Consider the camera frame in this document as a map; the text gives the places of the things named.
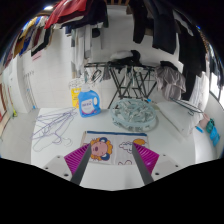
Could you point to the red hanging garment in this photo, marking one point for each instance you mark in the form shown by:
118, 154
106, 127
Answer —
65, 8

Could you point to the black folding drying rack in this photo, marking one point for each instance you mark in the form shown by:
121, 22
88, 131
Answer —
117, 81

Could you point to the white folded cloth stack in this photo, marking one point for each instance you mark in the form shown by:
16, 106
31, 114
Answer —
183, 115

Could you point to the cartoon printed towel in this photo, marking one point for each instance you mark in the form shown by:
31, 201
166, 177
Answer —
113, 148

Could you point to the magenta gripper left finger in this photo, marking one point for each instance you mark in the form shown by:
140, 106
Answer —
77, 162

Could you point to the grey garment on rack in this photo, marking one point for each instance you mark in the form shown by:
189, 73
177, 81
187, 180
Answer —
170, 81

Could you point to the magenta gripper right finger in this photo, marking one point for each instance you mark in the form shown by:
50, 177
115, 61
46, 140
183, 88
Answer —
146, 160

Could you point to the black hanging coat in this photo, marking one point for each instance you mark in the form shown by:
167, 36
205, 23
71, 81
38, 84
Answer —
164, 28

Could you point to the yellow bag behind bottle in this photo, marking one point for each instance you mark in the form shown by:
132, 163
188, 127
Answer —
74, 94

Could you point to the pile of wire hangers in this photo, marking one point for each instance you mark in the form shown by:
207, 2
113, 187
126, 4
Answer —
50, 129

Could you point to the blue detergent bottle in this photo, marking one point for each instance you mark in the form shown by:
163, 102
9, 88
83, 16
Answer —
89, 102

